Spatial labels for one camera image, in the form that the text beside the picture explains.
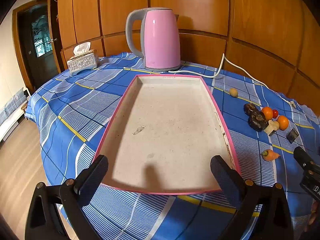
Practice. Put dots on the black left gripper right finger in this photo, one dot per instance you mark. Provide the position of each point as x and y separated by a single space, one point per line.
274 220

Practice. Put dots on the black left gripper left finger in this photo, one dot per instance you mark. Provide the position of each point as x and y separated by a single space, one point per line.
44 221

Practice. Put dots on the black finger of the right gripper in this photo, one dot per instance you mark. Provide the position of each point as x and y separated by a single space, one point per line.
310 181

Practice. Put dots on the small orange carrot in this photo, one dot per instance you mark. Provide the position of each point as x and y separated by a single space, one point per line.
269 155

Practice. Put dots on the dark wedge slice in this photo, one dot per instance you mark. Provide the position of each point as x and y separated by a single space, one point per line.
292 135

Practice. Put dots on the orange tangerine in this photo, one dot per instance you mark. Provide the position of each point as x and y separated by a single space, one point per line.
283 122
268 113

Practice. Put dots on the cut pale fruit chunk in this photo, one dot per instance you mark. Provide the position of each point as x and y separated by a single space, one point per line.
271 127

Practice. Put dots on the red cherry tomato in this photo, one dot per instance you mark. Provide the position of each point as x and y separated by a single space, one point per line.
275 113

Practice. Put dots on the dark round fruit larger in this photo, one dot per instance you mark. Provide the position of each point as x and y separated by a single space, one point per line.
257 121

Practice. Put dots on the dark round fruit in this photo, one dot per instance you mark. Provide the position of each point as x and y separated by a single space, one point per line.
250 108

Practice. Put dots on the small tan potato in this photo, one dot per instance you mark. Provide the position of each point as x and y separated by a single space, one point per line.
233 92

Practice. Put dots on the blue plaid tablecloth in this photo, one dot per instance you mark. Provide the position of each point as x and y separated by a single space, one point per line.
72 112

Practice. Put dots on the white bench with cushion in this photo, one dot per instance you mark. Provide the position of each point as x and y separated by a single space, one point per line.
13 111

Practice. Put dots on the pink rimmed white tray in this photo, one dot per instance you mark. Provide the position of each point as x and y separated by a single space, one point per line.
162 136

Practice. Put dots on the silver ornate tissue box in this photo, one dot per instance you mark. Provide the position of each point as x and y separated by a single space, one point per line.
84 58

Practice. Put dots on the dark wooden door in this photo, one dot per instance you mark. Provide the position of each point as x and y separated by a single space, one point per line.
33 44

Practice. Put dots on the pink electric kettle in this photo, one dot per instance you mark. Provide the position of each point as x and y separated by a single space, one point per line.
159 38

